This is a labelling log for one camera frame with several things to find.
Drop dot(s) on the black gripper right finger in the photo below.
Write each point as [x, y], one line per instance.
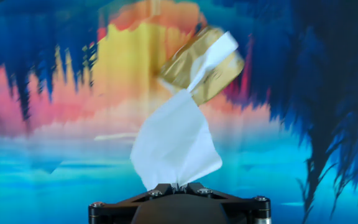
[247, 211]

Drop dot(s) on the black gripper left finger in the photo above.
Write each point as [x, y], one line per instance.
[113, 211]

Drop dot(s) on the white paper napkin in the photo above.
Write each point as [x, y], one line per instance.
[172, 140]

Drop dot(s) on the gold tissue pack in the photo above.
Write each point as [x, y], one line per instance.
[179, 68]

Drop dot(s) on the forest sunset printed tablecloth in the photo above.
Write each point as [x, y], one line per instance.
[42, 171]

